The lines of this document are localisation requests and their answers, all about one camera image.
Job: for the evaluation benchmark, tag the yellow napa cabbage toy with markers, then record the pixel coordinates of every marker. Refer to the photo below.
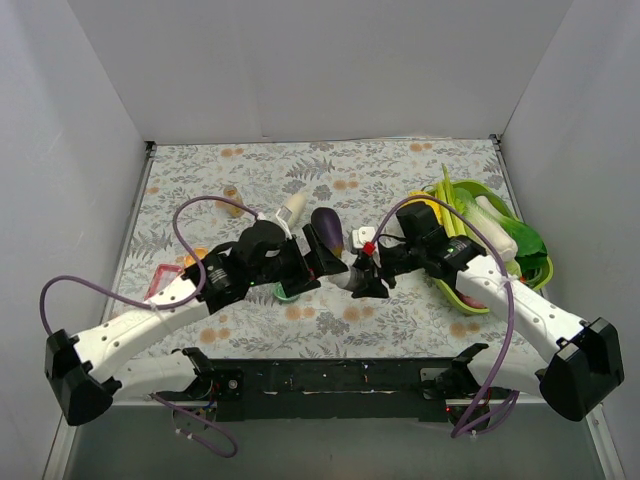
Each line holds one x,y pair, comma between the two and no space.
419,196

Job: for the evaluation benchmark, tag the floral patterned table mat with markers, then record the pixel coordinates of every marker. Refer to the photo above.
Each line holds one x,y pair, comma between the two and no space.
360,180

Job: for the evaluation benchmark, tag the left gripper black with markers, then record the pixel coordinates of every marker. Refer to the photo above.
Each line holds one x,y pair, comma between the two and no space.
302,262

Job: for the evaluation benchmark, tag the green round pill container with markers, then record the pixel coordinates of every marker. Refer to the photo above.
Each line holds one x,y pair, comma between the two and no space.
282,296

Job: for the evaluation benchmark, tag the green leafy vegetable toy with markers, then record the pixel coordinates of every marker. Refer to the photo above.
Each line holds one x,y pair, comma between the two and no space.
531,249

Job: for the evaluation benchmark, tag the green plastic basket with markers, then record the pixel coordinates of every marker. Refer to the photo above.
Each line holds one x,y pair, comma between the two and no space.
461,195

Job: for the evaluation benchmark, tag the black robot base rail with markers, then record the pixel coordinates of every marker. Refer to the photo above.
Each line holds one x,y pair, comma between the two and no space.
395,388

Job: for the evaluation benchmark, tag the orange round pill container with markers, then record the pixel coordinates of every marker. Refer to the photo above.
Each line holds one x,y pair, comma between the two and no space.
198,254

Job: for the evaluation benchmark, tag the aluminium frame rail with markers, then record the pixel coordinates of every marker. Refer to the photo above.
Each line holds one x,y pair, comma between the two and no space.
62,443

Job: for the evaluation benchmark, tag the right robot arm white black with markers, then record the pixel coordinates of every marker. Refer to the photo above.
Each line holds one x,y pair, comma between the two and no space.
579,362

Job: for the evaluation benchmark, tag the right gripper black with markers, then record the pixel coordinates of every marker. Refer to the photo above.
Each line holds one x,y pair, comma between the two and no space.
376,267

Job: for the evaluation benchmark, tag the purple eggplant toy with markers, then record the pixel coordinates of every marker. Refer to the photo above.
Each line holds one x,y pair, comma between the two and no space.
328,227

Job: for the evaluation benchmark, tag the white eggplant toy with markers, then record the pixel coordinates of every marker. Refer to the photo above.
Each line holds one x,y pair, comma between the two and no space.
296,204

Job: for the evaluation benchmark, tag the pink rectangular pill box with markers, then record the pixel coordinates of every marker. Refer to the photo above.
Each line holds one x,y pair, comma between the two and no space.
163,276

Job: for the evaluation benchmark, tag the white vitamin B bottle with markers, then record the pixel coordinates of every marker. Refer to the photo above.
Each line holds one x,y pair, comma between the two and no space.
351,280

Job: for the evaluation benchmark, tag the amber pill bottle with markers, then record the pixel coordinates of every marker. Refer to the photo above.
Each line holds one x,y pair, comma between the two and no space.
234,205

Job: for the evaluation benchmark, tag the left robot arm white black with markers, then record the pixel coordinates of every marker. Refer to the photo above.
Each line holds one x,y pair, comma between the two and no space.
86,370

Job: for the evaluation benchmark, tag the white daikon radish toy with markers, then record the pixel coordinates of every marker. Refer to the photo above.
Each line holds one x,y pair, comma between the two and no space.
486,220

